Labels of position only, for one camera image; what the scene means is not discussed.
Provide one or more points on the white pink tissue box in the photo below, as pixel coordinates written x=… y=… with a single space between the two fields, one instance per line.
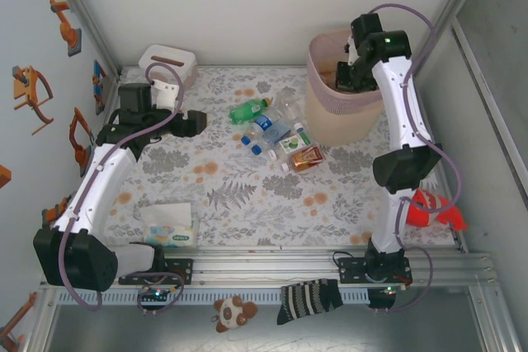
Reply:
x=165 y=61

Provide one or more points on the aluminium rail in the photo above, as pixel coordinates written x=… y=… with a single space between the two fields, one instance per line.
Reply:
x=264 y=269

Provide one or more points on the black white striped sock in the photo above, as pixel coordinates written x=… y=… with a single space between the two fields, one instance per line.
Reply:
x=309 y=300

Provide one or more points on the orange claw wall sticker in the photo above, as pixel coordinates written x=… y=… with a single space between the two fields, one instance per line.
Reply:
x=21 y=89

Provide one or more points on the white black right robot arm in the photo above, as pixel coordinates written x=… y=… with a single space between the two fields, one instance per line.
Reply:
x=387 y=92

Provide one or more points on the pale blue square bottle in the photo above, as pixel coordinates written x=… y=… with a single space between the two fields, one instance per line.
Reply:
x=275 y=133

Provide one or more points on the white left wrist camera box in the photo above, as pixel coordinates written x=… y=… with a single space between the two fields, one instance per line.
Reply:
x=165 y=94

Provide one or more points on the clear bottle round blue logo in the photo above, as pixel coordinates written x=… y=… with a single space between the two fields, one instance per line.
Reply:
x=264 y=122

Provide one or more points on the red yellow tea bottle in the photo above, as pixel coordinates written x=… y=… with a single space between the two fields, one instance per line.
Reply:
x=305 y=158

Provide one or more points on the green soda bottle yellow cap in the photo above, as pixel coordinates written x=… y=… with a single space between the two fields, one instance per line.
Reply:
x=247 y=111

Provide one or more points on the brown white plush toy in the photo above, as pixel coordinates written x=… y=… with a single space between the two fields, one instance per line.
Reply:
x=235 y=313

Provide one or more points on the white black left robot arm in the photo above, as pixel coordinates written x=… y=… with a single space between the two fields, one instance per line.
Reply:
x=103 y=187

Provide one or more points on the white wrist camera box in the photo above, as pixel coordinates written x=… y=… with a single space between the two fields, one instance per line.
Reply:
x=350 y=49
x=165 y=94

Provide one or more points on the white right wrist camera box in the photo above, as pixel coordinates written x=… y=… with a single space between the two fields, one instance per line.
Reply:
x=350 y=49

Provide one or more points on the crushed clear bottle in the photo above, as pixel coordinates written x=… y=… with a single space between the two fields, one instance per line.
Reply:
x=290 y=102

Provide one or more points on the bottle with lime label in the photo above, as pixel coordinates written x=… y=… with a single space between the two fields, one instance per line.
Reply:
x=290 y=144

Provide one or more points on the red plush fish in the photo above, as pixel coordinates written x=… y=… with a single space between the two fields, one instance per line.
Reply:
x=429 y=212

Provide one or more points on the soft tissue pack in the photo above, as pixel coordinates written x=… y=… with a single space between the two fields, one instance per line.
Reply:
x=169 y=224

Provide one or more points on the blue orange wall sticker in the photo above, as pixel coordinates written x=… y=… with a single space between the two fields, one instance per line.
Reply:
x=99 y=80

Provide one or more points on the small circuit board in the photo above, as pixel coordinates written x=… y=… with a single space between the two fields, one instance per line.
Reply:
x=387 y=289
x=156 y=294

